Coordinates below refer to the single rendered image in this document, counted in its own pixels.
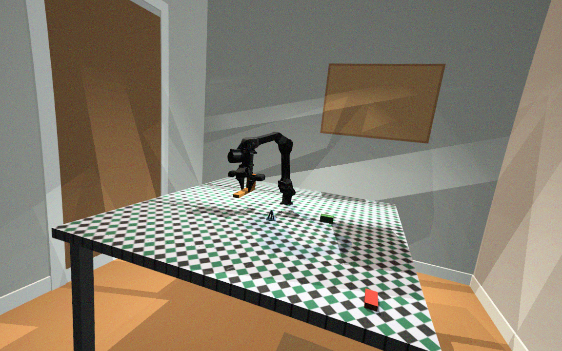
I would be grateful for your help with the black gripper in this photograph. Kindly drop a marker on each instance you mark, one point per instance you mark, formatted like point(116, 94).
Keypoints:
point(253, 178)

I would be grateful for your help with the red rectangular block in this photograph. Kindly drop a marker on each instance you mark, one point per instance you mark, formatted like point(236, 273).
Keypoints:
point(371, 300)

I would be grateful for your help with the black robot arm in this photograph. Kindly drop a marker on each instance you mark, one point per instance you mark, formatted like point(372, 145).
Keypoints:
point(245, 153)

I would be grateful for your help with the orange bar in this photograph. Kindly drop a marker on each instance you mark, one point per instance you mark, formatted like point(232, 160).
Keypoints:
point(245, 190)

